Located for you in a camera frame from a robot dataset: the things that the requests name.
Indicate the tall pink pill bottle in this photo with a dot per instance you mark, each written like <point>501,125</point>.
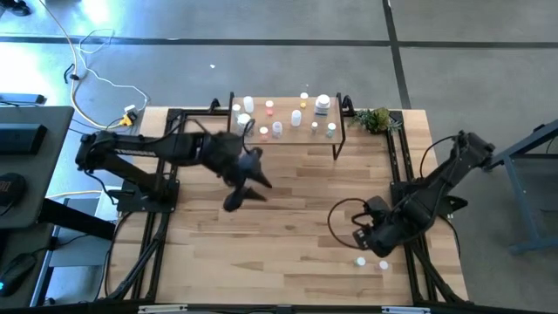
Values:
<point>263,132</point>

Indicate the white Dramamine bottle yellow label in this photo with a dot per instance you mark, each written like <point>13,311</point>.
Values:
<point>314,126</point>

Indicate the clear pill bottle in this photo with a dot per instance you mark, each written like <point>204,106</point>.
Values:
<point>276,129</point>

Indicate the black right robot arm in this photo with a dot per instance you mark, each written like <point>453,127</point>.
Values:
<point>436,187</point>

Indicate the blue-grey metal table frame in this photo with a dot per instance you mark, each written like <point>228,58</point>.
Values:
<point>519,196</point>

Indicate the black computer mouse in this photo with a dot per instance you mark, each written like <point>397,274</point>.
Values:
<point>15,275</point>

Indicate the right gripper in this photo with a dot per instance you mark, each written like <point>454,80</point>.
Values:
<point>385,231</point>

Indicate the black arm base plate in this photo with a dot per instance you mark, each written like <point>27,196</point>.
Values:
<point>449,205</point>
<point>131,202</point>

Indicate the white pill bottle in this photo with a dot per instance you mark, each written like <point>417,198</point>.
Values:
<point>248,104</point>
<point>296,118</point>

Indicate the small wooden shelf table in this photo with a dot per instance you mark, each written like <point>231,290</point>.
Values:
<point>287,137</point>

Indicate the white power adapter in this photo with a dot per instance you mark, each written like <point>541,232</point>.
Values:
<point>129,108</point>

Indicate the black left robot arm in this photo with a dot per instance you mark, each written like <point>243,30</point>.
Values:
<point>131,146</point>

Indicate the black desk support beam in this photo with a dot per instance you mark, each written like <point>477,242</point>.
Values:
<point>78,220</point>

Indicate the large white supplement bottle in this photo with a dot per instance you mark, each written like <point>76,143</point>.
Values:
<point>322,104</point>

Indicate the yellow plug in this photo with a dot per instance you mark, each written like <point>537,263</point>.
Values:
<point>126,120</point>

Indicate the yellow pill bottle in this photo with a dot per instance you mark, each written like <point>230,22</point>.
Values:
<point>304,98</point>

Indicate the white metal bracket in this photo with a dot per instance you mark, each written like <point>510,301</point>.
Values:
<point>405,310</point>
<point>161,309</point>

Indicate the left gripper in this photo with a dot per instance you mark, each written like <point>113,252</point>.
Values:
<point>231,157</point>

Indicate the green translucent pill bottle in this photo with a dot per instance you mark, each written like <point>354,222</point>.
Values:
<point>359,261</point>

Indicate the green potted plant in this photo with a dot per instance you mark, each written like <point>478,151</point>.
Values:
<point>375,120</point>

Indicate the short red pill bottle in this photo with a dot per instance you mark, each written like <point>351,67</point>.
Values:
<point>269,107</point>

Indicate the person's shoe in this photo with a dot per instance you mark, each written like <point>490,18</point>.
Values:
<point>15,6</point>

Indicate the black box device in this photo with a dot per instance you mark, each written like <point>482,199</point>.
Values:
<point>22,137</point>

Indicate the black round device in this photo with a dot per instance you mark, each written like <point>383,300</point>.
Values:
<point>11,189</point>

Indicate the teal translucent pill bottle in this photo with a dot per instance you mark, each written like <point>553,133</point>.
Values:
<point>236,109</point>
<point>331,129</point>

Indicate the white bottle blue label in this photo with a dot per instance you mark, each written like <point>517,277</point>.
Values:
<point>243,122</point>

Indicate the flat dark device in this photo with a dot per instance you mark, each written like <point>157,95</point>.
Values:
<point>22,98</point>

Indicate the grey desk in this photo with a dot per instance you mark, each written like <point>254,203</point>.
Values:
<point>43,165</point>

